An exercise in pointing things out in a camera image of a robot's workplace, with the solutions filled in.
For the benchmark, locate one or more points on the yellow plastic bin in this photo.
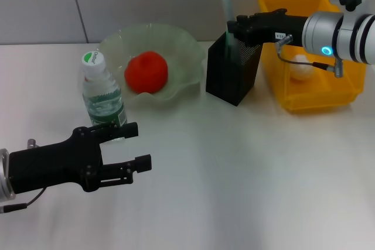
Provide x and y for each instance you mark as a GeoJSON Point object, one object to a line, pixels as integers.
{"type": "Point", "coordinates": [322, 92]}

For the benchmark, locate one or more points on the grey marker pen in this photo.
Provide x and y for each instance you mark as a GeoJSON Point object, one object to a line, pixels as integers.
{"type": "Point", "coordinates": [227, 4]}

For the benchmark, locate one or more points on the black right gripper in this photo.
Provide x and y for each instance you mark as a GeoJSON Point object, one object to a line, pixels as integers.
{"type": "Point", "coordinates": [272, 29]}

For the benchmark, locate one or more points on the pale green wavy glass plate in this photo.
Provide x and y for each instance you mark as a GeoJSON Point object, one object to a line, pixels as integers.
{"type": "Point", "coordinates": [175, 45]}

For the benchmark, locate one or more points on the mint green utility knife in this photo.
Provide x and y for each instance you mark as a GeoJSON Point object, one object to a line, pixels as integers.
{"type": "Point", "coordinates": [231, 48]}

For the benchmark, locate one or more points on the black mesh pen holder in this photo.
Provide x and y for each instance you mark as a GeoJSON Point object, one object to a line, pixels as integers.
{"type": "Point", "coordinates": [225, 86]}

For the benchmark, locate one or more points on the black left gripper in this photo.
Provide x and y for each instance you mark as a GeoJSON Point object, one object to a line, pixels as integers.
{"type": "Point", "coordinates": [52, 165]}

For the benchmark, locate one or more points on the clear green-label water bottle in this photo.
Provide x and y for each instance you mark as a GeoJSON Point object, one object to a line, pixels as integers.
{"type": "Point", "coordinates": [99, 97]}

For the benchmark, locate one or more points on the white paper ball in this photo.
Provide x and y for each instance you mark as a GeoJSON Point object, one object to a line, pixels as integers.
{"type": "Point", "coordinates": [301, 68]}

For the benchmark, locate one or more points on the orange fruit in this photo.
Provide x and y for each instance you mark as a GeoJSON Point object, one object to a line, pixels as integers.
{"type": "Point", "coordinates": [146, 71]}

